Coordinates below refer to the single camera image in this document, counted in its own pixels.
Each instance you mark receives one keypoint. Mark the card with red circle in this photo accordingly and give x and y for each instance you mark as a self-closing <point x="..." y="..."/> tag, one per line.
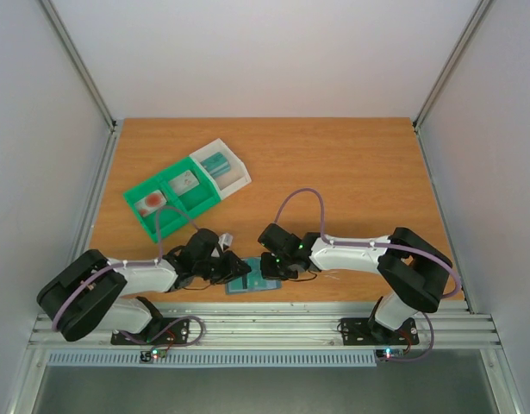
<point x="150" y="203"/>

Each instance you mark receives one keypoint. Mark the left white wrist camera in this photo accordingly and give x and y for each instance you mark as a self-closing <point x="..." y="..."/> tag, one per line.
<point x="225" y="241"/>

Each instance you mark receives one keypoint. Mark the grey card in green bin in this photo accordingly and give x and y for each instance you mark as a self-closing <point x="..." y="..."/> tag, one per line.
<point x="184" y="182"/>

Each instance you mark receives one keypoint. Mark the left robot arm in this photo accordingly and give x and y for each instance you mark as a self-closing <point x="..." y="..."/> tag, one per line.
<point x="97" y="292"/>

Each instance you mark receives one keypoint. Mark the white translucent plastic bin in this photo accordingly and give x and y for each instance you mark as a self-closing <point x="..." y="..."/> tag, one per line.
<point x="231" y="182"/>

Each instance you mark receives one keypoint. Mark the right small circuit board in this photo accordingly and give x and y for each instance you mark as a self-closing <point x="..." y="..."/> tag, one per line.
<point x="387" y="354"/>

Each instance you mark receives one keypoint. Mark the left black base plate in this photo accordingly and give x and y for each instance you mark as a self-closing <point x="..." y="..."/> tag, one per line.
<point x="163" y="332"/>

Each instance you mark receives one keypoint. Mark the left aluminium corner post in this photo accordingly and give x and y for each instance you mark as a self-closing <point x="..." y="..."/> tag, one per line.
<point x="52" y="14"/>

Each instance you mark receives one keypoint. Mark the aluminium front rail frame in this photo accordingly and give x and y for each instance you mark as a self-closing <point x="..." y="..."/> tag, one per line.
<point x="314" y="325"/>

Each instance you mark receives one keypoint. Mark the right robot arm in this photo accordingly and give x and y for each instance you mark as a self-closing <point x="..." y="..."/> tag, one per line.
<point x="416" y="272"/>

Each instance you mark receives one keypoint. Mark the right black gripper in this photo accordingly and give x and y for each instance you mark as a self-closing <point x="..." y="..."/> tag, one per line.
<point x="273" y="265"/>

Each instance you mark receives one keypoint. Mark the green plastic bin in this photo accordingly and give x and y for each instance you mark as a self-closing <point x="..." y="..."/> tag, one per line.
<point x="175" y="214"/>

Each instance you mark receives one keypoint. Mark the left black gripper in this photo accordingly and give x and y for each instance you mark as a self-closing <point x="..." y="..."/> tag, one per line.
<point x="231" y="269"/>

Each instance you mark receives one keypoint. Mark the teal AION VIP card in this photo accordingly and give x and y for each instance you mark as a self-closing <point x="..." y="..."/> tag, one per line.
<point x="246" y="285"/>

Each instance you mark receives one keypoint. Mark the left small circuit board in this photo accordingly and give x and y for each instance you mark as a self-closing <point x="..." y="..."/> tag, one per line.
<point x="154" y="355"/>

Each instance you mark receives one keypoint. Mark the small circuit board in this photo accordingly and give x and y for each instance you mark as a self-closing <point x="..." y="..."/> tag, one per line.
<point x="387" y="354"/>
<point x="154" y="355"/>

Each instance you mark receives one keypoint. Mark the aluminium corner post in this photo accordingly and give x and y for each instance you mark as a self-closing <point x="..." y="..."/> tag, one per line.
<point x="471" y="27"/>
<point x="52" y="14"/>

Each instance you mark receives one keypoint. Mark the grey slotted cable duct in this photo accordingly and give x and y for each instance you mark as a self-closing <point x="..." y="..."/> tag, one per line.
<point x="212" y="358"/>

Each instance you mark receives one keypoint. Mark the teal leather card holder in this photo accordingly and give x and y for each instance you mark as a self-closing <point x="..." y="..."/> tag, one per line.
<point x="254" y="264"/>

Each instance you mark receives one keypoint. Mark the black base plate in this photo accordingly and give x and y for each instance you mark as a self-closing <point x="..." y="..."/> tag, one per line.
<point x="163" y="332"/>
<point x="358" y="331"/>

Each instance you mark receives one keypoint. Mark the right aluminium corner post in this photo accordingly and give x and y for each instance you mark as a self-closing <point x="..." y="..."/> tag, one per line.
<point x="471" y="27"/>

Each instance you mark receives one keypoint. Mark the teal cards in white bin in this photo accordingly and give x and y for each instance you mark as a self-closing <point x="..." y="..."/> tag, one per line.
<point x="216" y="165"/>

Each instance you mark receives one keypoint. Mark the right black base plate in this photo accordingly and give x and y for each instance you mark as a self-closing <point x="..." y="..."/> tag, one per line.
<point x="358" y="331"/>

